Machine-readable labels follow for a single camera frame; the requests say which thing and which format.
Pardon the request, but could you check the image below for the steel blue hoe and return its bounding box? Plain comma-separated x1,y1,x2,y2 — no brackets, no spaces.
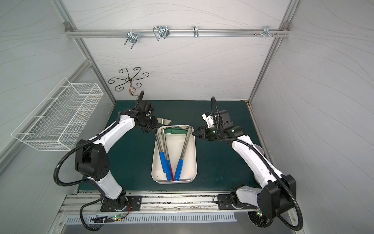
174,127,192,181
176,125,192,160
161,128,171,181
154,117,172,174

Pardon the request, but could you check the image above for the green red hoe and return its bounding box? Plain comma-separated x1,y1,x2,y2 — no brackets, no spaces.
169,168,174,181
165,128,188,134

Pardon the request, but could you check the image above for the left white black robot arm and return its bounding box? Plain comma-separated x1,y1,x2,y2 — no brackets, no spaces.
75,91,158,211

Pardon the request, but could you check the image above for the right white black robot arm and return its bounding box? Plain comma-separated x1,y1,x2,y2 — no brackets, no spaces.
193,97,300,219

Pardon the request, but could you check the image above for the white plastic storage tray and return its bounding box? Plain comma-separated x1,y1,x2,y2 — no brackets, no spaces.
151,125,198,184

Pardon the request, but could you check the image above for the bronze scroll jewelry stand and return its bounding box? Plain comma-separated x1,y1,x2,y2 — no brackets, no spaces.
108,67,150,101

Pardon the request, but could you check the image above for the purple ceramic bowl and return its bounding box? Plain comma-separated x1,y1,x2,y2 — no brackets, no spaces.
252,144,265,157

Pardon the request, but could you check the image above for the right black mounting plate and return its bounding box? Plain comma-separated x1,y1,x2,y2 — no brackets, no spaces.
214,194,256,210

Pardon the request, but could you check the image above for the black mounting plate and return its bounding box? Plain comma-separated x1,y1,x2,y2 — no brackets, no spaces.
100,196,142,212
214,194,256,210

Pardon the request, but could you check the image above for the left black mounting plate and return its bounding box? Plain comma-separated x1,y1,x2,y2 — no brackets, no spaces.
100,196,142,212

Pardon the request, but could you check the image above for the left metal u-bolt clamp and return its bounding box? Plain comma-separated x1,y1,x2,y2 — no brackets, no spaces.
124,31,138,49

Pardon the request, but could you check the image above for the double metal u-bolt clamp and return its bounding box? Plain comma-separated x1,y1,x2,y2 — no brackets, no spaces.
153,25,170,41

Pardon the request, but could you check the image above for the small metal clamp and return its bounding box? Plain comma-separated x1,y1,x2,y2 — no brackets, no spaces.
193,26,199,38

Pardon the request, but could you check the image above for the right metal bolt clamp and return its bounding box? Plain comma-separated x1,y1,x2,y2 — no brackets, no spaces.
253,26,279,38

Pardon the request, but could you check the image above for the right black corrugated cable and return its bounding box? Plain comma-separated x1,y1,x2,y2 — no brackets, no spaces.
211,96,304,231

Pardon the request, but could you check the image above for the black corrugated cable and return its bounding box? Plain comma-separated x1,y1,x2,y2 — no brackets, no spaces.
53,111,123,232
211,96,304,231

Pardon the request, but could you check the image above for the white wire basket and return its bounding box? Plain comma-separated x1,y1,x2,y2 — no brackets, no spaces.
11,78,103,151

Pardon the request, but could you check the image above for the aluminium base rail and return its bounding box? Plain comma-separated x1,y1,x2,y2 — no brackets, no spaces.
57,191,256,215

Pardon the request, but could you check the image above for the horizontal aluminium rail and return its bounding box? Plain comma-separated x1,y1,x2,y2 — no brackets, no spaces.
65,28,291,38

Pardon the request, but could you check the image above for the left black corrugated cable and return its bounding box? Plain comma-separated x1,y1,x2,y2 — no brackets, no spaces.
53,111,123,232

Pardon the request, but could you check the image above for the white slotted cable duct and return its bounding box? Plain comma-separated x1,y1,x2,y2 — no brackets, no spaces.
65,213,238,225

